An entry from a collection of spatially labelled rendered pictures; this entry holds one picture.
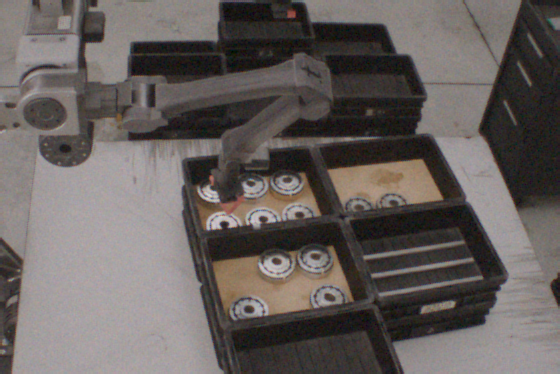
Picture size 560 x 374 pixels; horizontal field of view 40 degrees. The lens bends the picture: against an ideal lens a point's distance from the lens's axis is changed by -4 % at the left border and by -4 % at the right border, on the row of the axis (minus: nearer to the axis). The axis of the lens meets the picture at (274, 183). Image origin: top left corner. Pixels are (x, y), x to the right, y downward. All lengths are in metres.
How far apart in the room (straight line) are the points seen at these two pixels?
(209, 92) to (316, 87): 0.22
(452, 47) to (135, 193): 2.62
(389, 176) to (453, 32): 2.42
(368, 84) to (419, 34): 1.36
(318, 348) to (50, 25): 1.03
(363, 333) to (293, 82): 0.78
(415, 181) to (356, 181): 0.19
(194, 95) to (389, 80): 1.91
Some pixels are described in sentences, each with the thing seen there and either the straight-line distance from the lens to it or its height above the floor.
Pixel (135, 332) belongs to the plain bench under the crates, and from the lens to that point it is 2.23.
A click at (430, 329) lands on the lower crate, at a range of 2.30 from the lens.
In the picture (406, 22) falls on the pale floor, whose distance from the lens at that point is 4.84.
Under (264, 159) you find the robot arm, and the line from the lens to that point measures 2.05.
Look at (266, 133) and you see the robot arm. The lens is 1.87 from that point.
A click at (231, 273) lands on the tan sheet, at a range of 2.20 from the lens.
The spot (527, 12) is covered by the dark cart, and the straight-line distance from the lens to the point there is 3.49.
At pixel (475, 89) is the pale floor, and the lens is 4.44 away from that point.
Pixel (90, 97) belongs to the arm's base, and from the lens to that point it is 1.70.
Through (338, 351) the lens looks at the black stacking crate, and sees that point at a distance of 2.08.
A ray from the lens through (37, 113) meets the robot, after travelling 1.71.
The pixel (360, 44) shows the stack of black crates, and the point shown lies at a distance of 3.87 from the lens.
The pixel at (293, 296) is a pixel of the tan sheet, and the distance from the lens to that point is 2.16.
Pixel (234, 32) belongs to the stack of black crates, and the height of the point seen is 0.49.
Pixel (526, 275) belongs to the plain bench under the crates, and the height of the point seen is 0.70.
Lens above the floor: 2.55
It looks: 45 degrees down
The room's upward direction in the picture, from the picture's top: 8 degrees clockwise
